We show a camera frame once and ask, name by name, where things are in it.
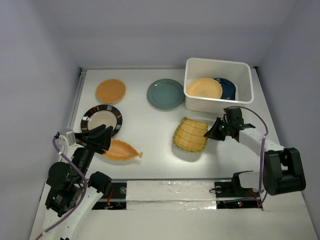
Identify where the orange fish-shaped woven basket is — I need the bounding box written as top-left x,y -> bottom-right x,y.
102,139 -> 143,162

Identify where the green yellow bamboo tray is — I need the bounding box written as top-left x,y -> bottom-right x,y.
172,117 -> 208,153

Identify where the dark blue leaf plate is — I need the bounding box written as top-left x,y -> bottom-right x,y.
215,78 -> 236,101

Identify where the yellow round plastic plate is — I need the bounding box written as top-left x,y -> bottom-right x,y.
186,77 -> 223,99

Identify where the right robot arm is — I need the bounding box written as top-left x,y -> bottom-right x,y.
88,117 -> 306,196

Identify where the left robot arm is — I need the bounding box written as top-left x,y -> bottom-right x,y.
37,124 -> 114,240

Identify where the white plastic bin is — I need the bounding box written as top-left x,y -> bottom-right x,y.
183,57 -> 254,114

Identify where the striped rim round plate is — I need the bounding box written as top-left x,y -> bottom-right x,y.
80,104 -> 123,137

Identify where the round orange woven plate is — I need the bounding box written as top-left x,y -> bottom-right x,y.
95,79 -> 127,104

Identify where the teal round ceramic plate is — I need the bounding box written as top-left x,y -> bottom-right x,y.
147,78 -> 185,110

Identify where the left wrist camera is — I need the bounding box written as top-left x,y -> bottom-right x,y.
54,129 -> 77,148

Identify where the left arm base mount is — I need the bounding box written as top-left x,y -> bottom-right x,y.
92,181 -> 127,210

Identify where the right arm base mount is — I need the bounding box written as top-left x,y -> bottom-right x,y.
209,181 -> 262,210

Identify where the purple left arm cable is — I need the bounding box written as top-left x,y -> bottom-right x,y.
33,134 -> 89,240

